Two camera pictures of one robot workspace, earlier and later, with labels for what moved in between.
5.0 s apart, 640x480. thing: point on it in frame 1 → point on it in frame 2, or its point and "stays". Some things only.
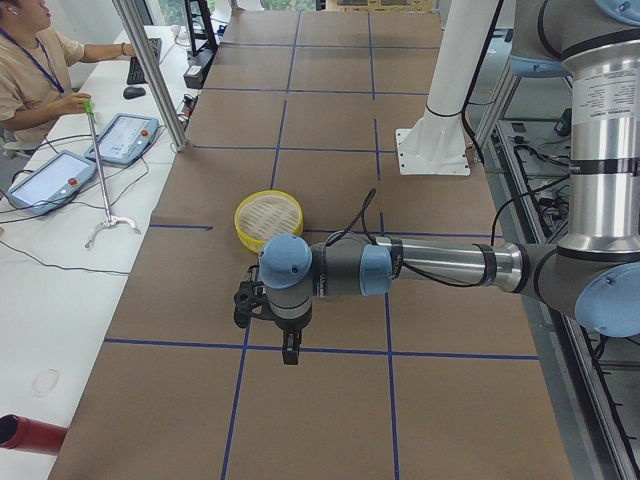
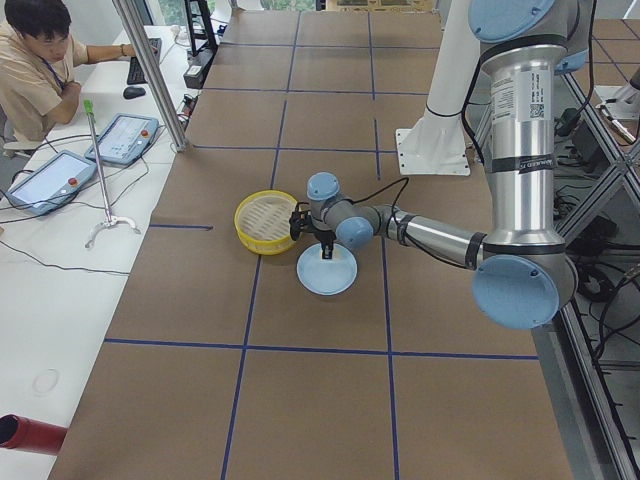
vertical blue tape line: (391, 377) stays
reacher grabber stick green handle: (110, 221) stays
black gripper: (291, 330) → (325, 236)
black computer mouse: (132, 92) stays
